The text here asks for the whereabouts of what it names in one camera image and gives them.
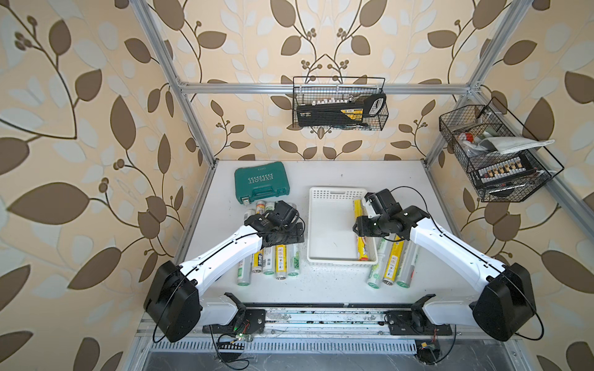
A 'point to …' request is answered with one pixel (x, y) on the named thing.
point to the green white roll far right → (407, 263)
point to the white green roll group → (384, 247)
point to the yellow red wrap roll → (257, 259)
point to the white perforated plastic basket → (331, 220)
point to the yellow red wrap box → (361, 240)
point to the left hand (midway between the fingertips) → (293, 235)
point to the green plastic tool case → (261, 182)
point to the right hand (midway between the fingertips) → (359, 228)
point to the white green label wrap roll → (269, 252)
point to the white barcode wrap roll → (245, 265)
